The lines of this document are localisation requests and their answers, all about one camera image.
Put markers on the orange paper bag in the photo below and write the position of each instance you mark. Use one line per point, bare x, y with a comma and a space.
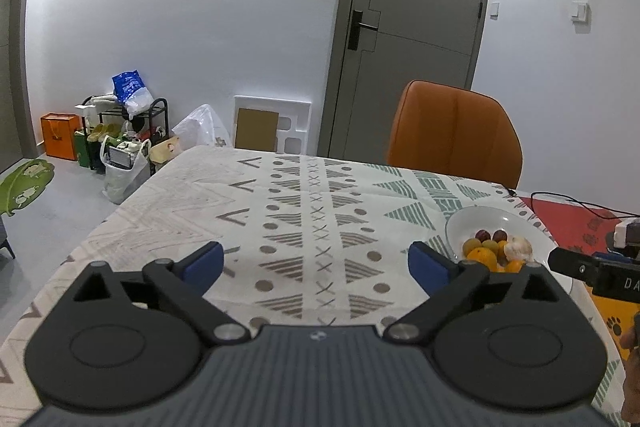
60, 137

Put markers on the red paw-print mat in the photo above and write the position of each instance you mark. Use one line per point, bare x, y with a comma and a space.
575, 222

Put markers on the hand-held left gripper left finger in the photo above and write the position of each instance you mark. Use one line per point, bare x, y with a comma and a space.
202, 264

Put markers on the white plate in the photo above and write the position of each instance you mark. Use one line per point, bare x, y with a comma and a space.
465, 219

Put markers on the green floor mat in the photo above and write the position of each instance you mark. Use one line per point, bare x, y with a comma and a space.
25, 184

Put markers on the grey door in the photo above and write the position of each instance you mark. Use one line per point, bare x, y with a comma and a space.
415, 32

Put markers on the white foam packaging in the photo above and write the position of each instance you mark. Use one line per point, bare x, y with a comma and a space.
297, 122

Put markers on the small orange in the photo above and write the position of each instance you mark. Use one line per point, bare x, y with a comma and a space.
513, 266

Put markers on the yellow-green slippers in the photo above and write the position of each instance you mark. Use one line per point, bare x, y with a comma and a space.
102, 133

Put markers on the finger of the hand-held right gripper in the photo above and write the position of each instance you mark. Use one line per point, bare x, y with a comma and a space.
572, 264

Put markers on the grey door frame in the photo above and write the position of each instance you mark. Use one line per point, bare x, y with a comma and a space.
15, 47

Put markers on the brown cardboard sheet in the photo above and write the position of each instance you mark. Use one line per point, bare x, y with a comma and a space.
256, 130

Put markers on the white filled plastic bag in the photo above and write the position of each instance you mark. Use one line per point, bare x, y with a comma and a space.
120, 179

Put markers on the small grey box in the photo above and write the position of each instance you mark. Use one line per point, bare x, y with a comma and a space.
625, 234

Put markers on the small red fruit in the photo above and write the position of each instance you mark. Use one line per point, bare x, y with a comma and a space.
482, 234

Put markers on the green bag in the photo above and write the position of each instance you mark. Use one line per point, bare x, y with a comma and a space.
86, 152

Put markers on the clear plastic bag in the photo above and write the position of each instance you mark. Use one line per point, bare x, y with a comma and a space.
202, 127

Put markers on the black shoe rack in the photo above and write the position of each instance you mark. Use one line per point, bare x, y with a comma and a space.
160, 119

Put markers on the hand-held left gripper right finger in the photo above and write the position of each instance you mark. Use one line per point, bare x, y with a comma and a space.
427, 264

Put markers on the orange chair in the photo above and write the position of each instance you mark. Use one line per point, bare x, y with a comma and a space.
455, 132

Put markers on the large white wall switch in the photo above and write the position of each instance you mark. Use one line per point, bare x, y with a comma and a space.
579, 10

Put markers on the beige tote bag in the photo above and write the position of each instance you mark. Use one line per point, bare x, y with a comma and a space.
165, 154

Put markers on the small white wall switch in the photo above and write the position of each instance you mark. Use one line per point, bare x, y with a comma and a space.
494, 10

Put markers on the green round fruit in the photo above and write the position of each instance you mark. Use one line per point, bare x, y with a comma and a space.
471, 246
490, 245

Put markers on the medium orange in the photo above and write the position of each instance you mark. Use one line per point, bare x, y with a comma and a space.
482, 258

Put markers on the dark red fruit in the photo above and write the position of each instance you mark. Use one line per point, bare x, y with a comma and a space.
500, 235

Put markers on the blue plastic bag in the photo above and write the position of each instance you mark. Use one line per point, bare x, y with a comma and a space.
130, 92

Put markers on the person's right hand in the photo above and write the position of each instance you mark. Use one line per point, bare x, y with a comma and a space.
632, 382

